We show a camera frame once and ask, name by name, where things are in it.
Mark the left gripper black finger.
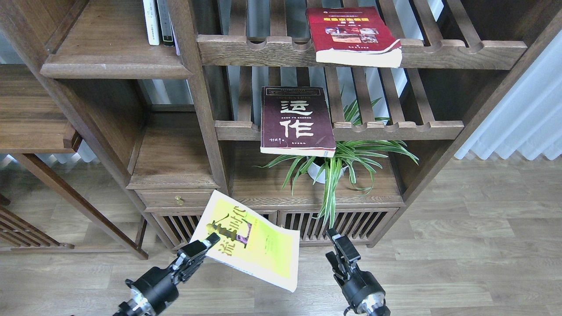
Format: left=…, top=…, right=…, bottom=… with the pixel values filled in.
left=175, top=233, right=220, bottom=275

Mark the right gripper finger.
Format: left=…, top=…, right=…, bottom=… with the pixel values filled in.
left=325, top=252, right=343, bottom=277

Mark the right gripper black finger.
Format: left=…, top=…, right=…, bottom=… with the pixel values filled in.
left=326, top=228, right=361, bottom=275

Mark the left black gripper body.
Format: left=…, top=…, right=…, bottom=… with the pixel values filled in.
left=125, top=266, right=191, bottom=314

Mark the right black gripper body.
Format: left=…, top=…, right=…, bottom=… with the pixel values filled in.
left=336, top=268, right=386, bottom=314

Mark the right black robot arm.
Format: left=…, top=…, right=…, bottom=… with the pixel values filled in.
left=326, top=228, right=391, bottom=316

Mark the spider plant in white pot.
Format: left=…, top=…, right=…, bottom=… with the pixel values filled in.
left=255, top=92, right=420, bottom=229

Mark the dark wooden bookshelf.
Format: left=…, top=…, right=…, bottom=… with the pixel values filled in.
left=1, top=0, right=561, bottom=248

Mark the dark maroon book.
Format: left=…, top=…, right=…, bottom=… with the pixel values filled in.
left=259, top=86, right=336, bottom=158

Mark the pale purple upright book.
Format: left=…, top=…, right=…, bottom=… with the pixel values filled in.
left=171, top=25, right=181, bottom=56

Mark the wooden side furniture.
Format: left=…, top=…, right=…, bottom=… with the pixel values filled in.
left=0, top=64, right=82, bottom=253

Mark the red cover book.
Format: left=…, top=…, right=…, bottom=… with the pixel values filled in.
left=306, top=7, right=402, bottom=68

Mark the white curtain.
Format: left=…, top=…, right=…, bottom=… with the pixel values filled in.
left=455, top=33, right=562, bottom=160

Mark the dark spine upright book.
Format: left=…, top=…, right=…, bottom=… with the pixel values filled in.
left=156, top=0, right=175, bottom=47

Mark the white spine upright book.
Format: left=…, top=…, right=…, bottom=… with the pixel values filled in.
left=143, top=0, right=160, bottom=46

